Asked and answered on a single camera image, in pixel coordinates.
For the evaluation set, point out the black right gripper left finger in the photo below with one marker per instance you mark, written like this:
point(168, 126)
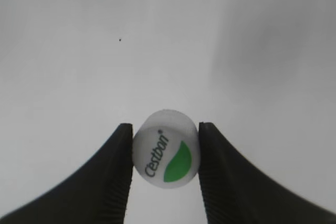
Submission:
point(97, 192)

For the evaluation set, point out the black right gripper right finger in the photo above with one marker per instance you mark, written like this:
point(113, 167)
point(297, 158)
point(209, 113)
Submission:
point(236, 191)

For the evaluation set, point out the white green bottle cap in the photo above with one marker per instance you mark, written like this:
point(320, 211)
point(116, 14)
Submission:
point(166, 150)

